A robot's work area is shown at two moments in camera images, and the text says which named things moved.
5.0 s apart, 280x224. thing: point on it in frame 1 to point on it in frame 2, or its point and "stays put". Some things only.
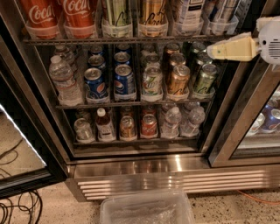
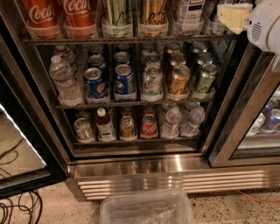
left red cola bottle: (42, 17) stays put
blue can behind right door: (271, 116) stays put
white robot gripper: (269, 44) to (260, 24)
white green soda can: (152, 85) stays put
